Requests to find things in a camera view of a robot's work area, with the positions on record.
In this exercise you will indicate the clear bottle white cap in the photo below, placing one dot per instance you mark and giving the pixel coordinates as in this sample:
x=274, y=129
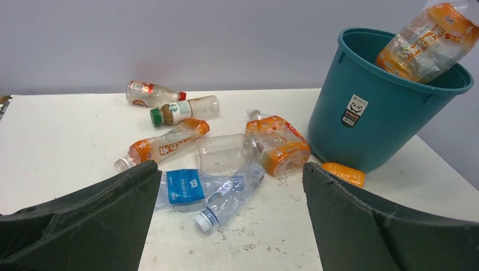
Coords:
x=228, y=199

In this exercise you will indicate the teal plastic bin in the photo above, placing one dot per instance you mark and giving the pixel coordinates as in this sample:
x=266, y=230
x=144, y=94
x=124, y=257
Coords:
x=363, y=114

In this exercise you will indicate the blue label crushed bottle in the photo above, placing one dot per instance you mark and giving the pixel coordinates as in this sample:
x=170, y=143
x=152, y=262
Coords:
x=186, y=187

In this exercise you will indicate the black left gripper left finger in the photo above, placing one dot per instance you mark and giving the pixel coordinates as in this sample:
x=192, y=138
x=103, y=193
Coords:
x=101, y=227

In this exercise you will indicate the red cap clear bottle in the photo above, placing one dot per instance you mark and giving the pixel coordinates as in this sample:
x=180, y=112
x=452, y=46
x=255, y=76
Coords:
x=151, y=95

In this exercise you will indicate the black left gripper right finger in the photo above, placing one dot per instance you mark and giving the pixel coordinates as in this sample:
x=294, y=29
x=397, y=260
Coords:
x=355, y=229

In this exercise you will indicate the clear plastic jar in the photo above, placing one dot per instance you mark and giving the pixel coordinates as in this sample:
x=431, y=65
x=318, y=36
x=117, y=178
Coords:
x=223, y=153

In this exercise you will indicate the green cap coffee bottle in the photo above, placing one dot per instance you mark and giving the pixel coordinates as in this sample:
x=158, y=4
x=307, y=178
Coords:
x=170, y=114

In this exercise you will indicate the crushed orange label bottle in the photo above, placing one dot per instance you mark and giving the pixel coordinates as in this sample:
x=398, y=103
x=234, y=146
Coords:
x=275, y=143

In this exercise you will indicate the large orange label bottle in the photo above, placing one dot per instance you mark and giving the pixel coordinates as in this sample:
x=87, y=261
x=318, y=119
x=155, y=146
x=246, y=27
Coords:
x=433, y=42

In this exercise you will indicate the orange juice bottle near bin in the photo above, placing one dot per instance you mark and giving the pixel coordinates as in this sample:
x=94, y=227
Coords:
x=350, y=175

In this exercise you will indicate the slim orange label bottle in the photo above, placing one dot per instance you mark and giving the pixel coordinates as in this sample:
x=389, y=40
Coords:
x=161, y=147

